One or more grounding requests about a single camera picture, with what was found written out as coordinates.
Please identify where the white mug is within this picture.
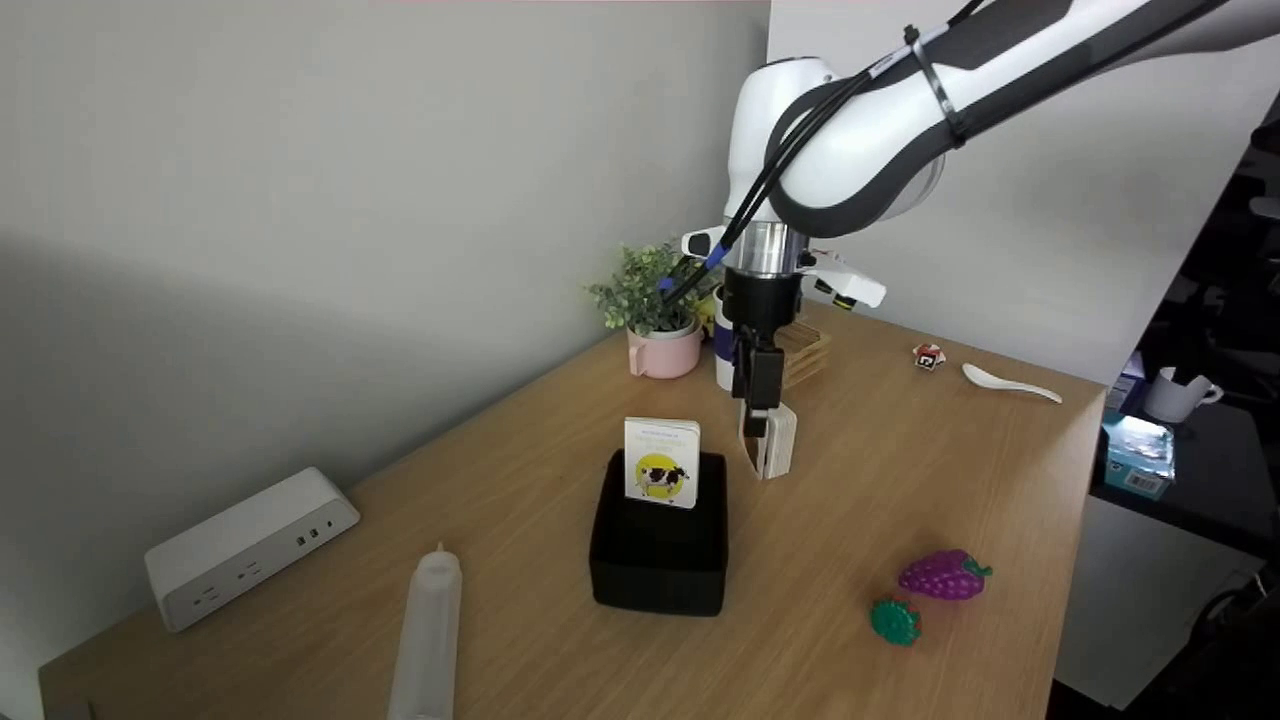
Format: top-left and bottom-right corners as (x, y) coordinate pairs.
(1141, 366), (1230, 427)

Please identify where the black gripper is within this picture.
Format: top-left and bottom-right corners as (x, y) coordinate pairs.
(720, 273), (803, 472)

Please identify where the small green plant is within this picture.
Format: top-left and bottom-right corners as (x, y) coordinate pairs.
(589, 241), (730, 335)

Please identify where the purple grape toy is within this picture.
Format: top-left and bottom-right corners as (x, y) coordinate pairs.
(897, 550), (997, 604)

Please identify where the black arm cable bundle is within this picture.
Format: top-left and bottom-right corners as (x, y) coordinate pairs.
(656, 0), (1234, 299)

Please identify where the white plastic spoon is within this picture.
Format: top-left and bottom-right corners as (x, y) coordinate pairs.
(962, 359), (1070, 407)

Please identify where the green toy fruit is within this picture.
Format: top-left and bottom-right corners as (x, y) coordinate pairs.
(869, 596), (925, 654)

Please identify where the translucent white squeeze bottle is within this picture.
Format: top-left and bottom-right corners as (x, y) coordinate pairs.
(385, 540), (468, 720)

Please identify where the blue box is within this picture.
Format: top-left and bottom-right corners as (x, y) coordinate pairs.
(1099, 413), (1186, 503)

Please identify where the black book holder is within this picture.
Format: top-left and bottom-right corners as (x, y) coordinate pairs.
(589, 443), (734, 622)

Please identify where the white electronics box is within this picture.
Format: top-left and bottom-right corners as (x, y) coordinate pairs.
(142, 464), (363, 637)

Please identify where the black side table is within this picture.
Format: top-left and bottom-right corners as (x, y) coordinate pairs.
(1087, 383), (1280, 558)

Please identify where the pink mug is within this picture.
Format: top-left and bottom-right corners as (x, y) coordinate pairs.
(624, 323), (710, 383)

